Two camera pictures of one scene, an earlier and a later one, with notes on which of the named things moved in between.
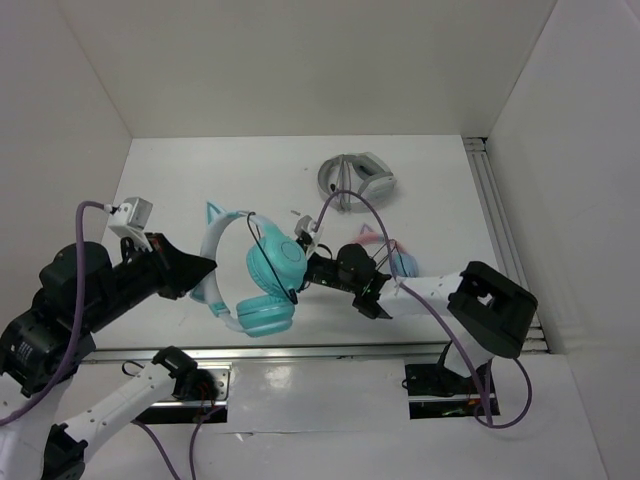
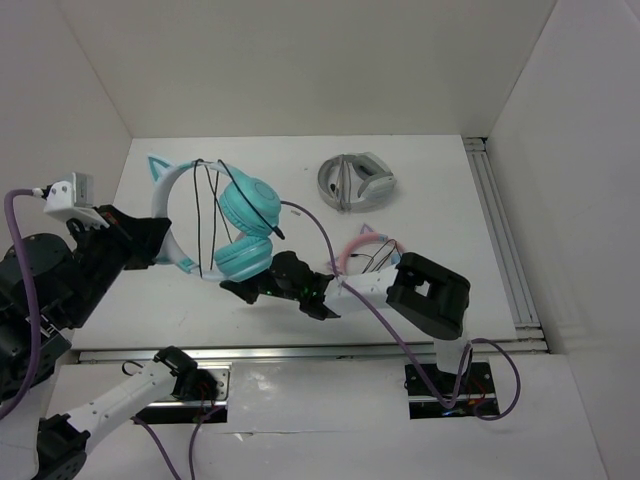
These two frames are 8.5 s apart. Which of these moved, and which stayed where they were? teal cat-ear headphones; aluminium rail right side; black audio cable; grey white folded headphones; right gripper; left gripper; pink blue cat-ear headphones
Moved: right gripper; teal cat-ear headphones; black audio cable; left gripper
Stayed: pink blue cat-ear headphones; aluminium rail right side; grey white folded headphones
